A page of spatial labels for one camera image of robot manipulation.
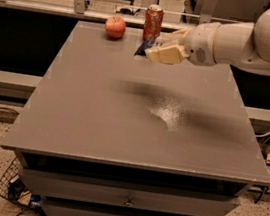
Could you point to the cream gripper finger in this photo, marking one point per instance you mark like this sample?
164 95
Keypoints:
177 36
170 54

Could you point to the upper grey drawer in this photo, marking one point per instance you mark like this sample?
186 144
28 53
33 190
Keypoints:
189 203

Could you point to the red apple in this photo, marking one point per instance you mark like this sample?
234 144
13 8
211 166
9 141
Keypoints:
115 27

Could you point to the red coke can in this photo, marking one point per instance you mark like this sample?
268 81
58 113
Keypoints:
153 22

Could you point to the wire mesh basket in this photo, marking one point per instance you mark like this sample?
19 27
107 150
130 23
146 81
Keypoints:
11 186

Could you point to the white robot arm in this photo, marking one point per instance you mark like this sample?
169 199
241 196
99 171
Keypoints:
245 46

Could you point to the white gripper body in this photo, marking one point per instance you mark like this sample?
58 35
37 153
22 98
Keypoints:
201 44

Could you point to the grey drawer cabinet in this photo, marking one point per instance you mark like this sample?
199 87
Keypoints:
102 112

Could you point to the metal window railing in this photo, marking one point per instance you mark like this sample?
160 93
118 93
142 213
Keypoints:
88 13

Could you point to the blue rxbar blueberry wrapper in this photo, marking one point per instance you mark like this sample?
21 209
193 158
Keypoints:
144 46

